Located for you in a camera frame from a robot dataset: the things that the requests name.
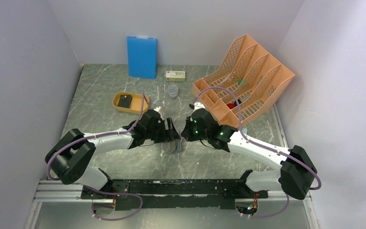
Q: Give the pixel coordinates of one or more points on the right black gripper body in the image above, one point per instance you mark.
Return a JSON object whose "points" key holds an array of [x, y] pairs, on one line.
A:
{"points": [[195, 133]]}

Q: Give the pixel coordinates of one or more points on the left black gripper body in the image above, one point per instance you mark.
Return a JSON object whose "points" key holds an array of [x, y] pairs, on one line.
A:
{"points": [[158, 133]]}

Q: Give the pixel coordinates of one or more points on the grey card holder wallet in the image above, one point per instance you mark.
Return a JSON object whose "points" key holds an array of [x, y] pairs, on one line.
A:
{"points": [[175, 146]]}

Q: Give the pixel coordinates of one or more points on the yellow oval tray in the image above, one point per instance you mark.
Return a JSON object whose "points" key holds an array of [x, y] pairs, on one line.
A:
{"points": [[137, 105]]}

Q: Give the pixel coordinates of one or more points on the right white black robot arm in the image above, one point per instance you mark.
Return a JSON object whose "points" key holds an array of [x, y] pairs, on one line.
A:
{"points": [[292, 170]]}

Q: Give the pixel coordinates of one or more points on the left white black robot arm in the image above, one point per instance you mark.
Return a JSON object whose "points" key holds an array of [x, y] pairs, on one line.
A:
{"points": [[69, 159]]}

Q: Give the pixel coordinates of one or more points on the black credit card stack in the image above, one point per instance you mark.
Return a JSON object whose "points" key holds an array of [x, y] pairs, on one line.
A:
{"points": [[125, 101]]}

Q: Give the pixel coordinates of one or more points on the red black object in rack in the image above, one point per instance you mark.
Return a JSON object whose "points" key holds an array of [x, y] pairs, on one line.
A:
{"points": [[234, 104]]}

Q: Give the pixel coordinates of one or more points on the small clear plastic cup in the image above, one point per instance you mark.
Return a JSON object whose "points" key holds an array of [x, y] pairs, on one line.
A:
{"points": [[172, 91]]}

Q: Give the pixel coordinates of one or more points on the small white red box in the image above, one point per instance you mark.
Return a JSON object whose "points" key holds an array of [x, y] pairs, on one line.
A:
{"points": [[175, 76]]}

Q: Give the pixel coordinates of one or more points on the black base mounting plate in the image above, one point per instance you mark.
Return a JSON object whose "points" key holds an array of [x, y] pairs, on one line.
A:
{"points": [[195, 193]]}

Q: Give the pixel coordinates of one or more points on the orange file organizer rack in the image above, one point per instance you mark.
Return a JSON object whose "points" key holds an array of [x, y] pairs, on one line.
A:
{"points": [[264, 80]]}

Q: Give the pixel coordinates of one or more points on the blue board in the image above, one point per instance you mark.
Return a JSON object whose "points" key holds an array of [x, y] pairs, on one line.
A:
{"points": [[142, 55]]}

